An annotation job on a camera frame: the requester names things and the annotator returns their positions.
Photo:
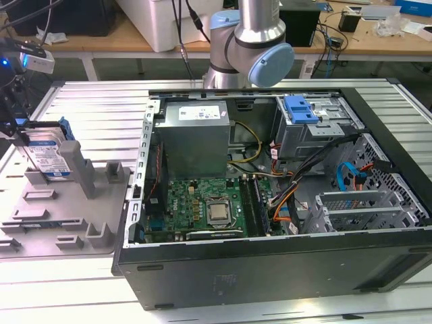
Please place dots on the blue plastic latch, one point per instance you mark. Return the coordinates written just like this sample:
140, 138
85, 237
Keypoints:
300, 113

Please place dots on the RAM stick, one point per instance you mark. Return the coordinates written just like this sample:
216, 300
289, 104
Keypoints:
262, 209

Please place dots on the blue cardboard box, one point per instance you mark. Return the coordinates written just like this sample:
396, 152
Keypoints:
415, 6

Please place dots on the small black cube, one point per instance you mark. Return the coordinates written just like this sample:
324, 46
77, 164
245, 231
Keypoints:
347, 22

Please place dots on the crumpled white tissue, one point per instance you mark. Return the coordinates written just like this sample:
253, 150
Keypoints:
50, 36

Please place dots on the black graphics card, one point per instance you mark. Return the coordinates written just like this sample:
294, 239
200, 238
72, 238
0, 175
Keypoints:
212, 234

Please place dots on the silver CPU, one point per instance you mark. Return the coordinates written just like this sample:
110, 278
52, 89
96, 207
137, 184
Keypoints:
217, 212

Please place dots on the clear plastic bags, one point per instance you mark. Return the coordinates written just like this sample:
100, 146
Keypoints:
391, 25

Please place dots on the metal drive cage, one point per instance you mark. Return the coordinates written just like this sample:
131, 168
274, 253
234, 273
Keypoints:
297, 138

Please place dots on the large black box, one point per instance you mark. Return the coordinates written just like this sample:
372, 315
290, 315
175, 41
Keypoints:
74, 20

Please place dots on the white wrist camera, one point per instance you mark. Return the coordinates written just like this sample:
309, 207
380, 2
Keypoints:
38, 64

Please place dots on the grey parts rack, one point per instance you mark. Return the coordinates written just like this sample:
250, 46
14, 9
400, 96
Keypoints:
67, 209

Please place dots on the CPU socket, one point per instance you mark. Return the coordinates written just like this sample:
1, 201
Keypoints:
233, 211

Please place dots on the hard disk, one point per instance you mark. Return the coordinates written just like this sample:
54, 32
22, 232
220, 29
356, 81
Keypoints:
45, 158

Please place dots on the white paper sheet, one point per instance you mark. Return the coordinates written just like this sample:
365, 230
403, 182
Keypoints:
413, 27

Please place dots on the upright black box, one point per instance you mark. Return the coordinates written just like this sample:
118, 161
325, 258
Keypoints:
300, 27

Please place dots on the green motherboard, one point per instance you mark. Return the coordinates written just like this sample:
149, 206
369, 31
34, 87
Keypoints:
182, 202

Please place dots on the black RAM slot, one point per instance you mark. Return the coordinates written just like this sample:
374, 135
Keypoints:
248, 206

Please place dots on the flat white box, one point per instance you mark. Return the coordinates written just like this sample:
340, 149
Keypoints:
381, 13

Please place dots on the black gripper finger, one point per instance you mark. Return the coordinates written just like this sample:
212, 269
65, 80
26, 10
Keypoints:
23, 135

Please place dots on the grey power supply unit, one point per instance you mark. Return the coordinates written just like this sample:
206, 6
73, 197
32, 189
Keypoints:
192, 148

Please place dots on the black PC case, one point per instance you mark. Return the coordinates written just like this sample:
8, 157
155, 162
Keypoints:
270, 270

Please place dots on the metal disk bay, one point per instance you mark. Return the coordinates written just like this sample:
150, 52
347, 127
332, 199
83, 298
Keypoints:
351, 197

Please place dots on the large white bin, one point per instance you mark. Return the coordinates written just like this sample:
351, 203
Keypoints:
152, 23

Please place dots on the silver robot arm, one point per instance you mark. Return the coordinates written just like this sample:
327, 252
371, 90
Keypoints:
256, 30

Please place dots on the wooden desk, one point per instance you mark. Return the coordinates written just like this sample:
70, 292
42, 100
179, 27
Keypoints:
101, 44

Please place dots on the small black adapter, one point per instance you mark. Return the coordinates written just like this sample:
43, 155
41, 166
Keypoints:
335, 42

